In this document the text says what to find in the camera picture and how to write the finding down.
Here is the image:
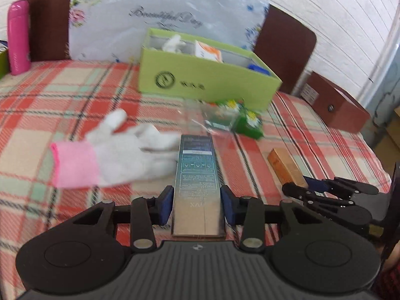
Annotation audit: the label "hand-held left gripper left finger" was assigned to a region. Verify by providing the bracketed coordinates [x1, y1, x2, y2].
[73, 185, 175, 252]

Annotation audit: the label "orange and white medicine box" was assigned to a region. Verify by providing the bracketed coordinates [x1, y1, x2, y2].
[194, 39, 224, 64]

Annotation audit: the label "floral print bedding package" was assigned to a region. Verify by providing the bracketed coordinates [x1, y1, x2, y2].
[67, 0, 270, 63]

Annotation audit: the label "brown cardboard box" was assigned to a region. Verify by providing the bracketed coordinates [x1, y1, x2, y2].
[301, 71, 371, 133]

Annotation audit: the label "white glove with pink cuff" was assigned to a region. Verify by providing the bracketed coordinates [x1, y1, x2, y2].
[161, 34, 185, 54]
[50, 109, 182, 189]

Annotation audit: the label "blue medicine box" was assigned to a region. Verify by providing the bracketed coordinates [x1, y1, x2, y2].
[247, 64, 269, 76]

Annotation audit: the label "white wall pipe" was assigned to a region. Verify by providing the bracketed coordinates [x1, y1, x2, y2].
[359, 3, 400, 101]

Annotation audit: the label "pink bottle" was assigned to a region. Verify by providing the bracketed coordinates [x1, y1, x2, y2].
[8, 0, 32, 76]

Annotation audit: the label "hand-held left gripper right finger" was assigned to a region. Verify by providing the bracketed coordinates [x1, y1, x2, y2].
[219, 185, 322, 254]

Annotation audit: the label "light green cardboard box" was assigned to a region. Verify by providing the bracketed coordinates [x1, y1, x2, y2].
[138, 27, 283, 111]

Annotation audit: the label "person's right forearm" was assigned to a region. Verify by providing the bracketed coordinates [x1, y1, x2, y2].
[379, 239, 400, 272]

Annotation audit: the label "tall gold cosmetic box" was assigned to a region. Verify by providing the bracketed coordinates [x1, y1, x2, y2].
[170, 134, 226, 238]

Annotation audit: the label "small gold box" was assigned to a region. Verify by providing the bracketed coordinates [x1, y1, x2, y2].
[268, 148, 308, 188]

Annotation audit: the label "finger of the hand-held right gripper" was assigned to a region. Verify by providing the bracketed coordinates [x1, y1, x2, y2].
[303, 176, 380, 201]
[282, 182, 372, 226]

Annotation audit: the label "tan cardboard boxes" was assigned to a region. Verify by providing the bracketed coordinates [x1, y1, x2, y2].
[373, 106, 400, 160]

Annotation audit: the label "green container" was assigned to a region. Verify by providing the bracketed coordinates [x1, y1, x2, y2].
[0, 40, 10, 80]

